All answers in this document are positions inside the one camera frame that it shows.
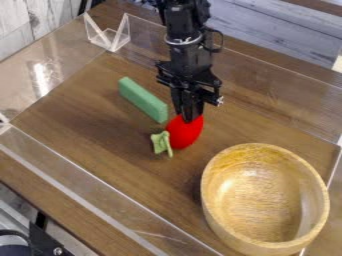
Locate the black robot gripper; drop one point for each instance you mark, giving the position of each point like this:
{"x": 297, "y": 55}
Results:
{"x": 193, "y": 85}

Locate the wooden bowl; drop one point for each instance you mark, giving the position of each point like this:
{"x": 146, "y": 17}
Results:
{"x": 264, "y": 199}

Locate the green rectangular block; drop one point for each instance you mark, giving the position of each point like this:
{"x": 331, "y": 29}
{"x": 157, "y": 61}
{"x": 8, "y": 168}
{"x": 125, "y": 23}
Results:
{"x": 142, "y": 99}

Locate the clear acrylic tray enclosure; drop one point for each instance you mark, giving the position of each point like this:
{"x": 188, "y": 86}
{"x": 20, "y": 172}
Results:
{"x": 76, "y": 153}

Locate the red plush tomato toy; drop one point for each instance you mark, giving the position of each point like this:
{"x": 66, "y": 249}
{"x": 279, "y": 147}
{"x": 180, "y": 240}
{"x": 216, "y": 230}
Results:
{"x": 177, "y": 136}

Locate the black clamp under table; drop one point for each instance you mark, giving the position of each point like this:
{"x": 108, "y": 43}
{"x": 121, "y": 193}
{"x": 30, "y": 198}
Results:
{"x": 42, "y": 243}

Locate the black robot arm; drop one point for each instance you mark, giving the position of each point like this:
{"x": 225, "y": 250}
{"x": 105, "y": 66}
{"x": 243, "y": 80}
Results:
{"x": 184, "y": 17}

